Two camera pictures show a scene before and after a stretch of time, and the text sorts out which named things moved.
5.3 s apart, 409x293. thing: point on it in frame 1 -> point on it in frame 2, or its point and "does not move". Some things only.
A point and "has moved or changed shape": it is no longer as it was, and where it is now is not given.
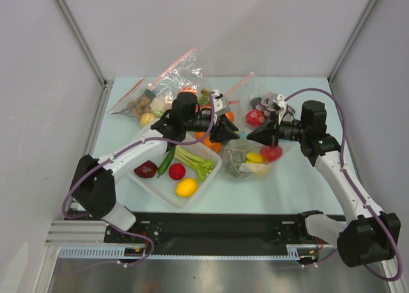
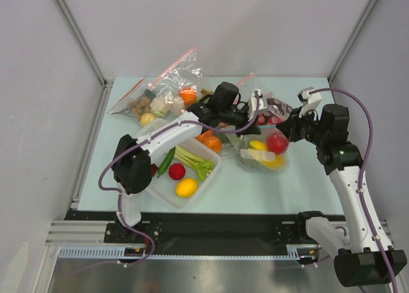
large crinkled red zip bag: [185, 75] does not move
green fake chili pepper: [166, 161] does not move
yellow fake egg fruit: [146, 119] does not move
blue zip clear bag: [245, 159] has moved or changed shape
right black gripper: [273, 132] -> [293, 126]
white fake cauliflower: [160, 105] does not move
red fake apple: [270, 154] has moved or changed shape
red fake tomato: [177, 171] does not move
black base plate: [164, 229] does not move
